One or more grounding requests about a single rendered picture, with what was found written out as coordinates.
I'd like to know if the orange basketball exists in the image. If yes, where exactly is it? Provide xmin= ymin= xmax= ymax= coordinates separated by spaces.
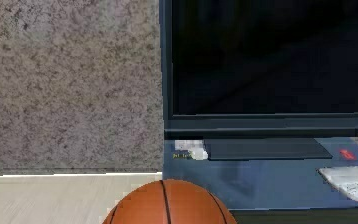
xmin=101 ymin=178 xmax=238 ymax=224

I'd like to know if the white crumpled paper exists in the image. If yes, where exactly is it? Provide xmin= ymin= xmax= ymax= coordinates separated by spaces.
xmin=317 ymin=165 xmax=358 ymax=210

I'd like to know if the black television set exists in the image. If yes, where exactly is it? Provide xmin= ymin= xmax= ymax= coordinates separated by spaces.
xmin=158 ymin=0 xmax=358 ymax=211

